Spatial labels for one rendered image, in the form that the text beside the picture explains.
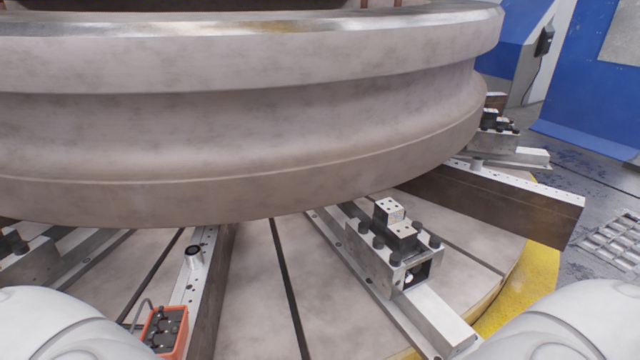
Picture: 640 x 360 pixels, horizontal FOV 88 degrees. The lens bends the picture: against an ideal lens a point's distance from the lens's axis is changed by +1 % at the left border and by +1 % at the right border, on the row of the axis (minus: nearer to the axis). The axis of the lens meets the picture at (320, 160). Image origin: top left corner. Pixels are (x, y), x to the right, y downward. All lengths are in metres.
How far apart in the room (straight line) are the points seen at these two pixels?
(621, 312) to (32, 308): 0.71
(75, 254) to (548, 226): 3.07
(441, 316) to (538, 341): 1.46
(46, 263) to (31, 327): 1.87
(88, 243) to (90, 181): 0.92
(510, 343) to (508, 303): 2.30
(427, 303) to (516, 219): 1.12
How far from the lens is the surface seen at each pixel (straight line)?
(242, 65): 1.39
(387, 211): 1.82
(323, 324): 1.96
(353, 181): 1.76
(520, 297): 2.83
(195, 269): 1.78
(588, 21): 5.67
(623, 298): 0.59
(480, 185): 2.70
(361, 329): 1.95
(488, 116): 3.61
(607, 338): 0.53
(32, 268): 2.36
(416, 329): 1.94
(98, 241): 2.69
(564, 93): 5.79
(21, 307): 0.57
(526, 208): 2.71
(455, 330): 1.87
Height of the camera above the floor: 1.90
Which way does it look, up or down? 28 degrees down
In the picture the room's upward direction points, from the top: straight up
